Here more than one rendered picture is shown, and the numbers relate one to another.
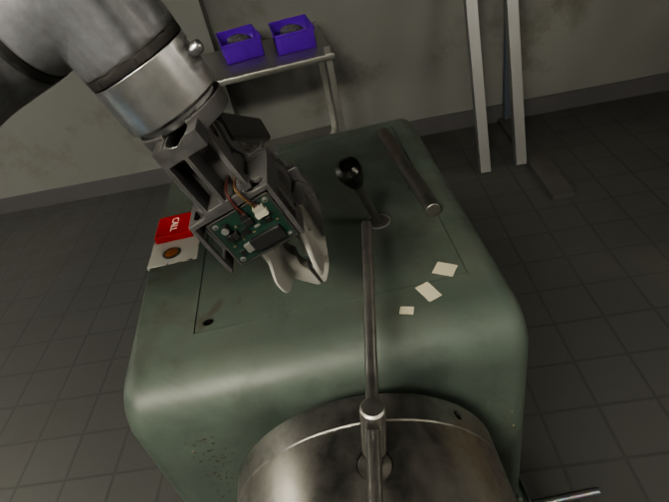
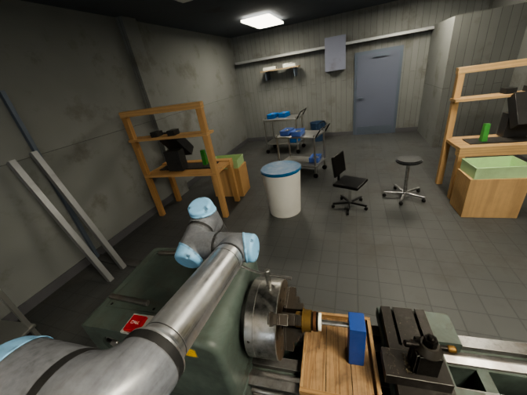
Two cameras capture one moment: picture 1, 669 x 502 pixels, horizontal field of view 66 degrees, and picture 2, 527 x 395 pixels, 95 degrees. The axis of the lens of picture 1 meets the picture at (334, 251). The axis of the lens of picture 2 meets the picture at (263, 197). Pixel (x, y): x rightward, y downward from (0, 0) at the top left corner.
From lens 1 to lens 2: 0.76 m
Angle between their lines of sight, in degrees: 62
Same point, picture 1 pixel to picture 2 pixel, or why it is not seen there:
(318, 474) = (265, 298)
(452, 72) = (57, 251)
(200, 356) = (213, 317)
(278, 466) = (256, 309)
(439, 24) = (37, 234)
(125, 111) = not seen: hidden behind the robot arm
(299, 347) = (229, 292)
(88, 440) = not seen: outside the picture
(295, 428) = (250, 302)
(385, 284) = not seen: hidden behind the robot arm
